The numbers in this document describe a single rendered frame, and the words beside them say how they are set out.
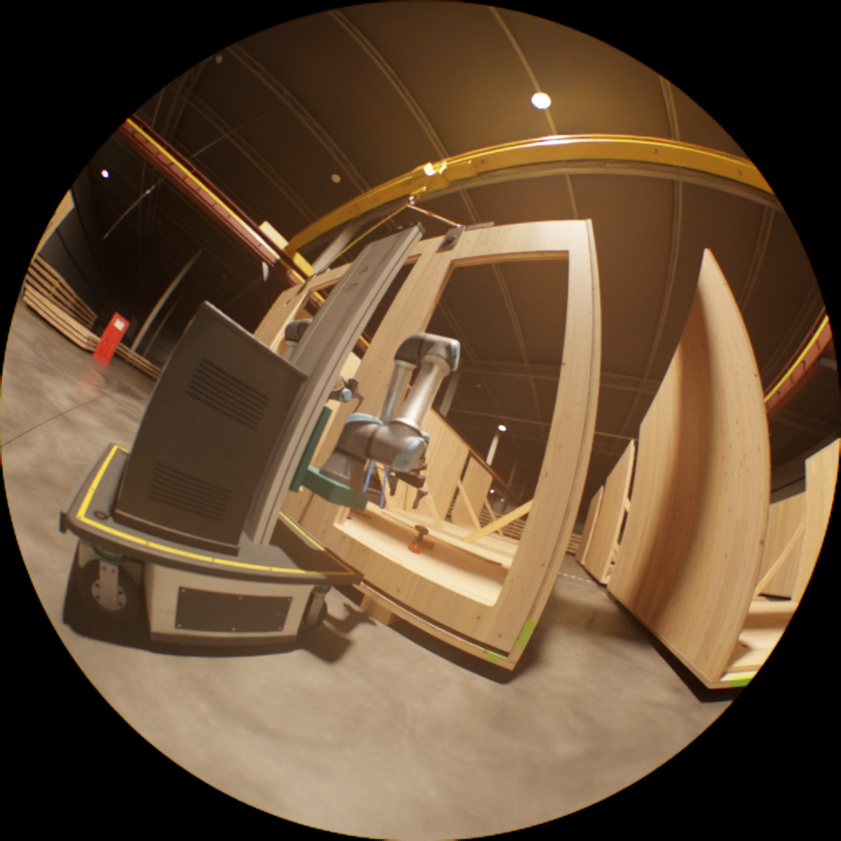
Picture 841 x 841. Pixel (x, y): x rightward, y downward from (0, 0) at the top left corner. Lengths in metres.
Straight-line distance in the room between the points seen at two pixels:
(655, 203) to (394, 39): 9.67
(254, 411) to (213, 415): 0.11
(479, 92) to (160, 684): 11.03
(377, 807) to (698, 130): 11.81
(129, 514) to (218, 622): 0.34
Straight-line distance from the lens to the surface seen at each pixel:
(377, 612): 1.44
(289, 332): 1.42
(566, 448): 1.20
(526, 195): 11.11
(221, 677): 0.87
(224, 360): 0.66
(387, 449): 0.80
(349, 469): 0.83
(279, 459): 0.87
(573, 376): 1.35
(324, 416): 0.90
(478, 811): 0.83
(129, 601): 0.87
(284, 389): 0.71
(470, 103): 10.53
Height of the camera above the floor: 0.66
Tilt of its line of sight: 15 degrees up
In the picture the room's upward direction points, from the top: 21 degrees clockwise
